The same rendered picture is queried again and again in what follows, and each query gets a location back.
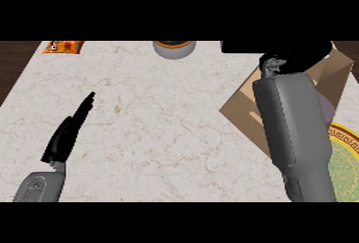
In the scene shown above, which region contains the grey plant pot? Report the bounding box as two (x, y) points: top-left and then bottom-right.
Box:
(152, 40), (198, 61)

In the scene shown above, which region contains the brown cardboard box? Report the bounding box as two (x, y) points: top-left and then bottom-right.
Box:
(217, 47), (356, 158)

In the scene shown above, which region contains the orange snack packet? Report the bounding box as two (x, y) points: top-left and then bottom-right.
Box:
(41, 40), (85, 55)

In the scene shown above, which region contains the green plate with yellow rim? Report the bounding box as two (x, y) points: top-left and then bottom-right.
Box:
(326, 122), (359, 203)

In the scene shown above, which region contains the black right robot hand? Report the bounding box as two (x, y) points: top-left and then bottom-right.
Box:
(220, 40), (334, 75)

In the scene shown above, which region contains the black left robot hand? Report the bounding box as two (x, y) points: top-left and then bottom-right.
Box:
(41, 91), (96, 164)

